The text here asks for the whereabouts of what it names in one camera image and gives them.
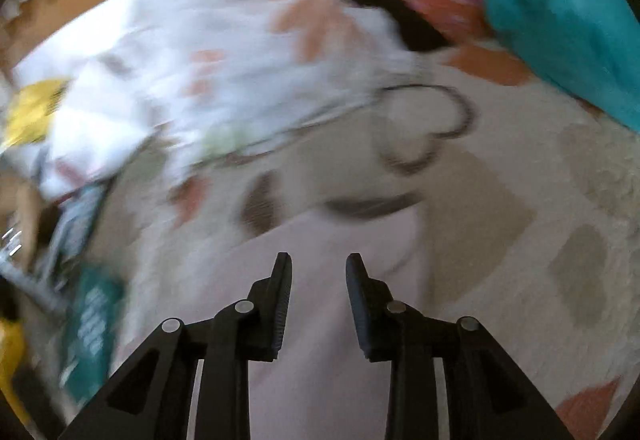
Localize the pale pink cloth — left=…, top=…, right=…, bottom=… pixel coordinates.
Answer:
left=175, top=205, right=430, bottom=439

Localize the teal cardboard box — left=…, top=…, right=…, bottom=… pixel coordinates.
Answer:
left=60, top=264, right=125, bottom=406

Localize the heart patterned quilt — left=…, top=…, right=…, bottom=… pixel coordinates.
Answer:
left=89, top=46, right=639, bottom=439

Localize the white floral pillow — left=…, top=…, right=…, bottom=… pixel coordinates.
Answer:
left=39, top=0, right=417, bottom=201

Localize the teal fleece bundle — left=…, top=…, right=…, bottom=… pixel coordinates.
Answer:
left=486, top=0, right=639, bottom=130

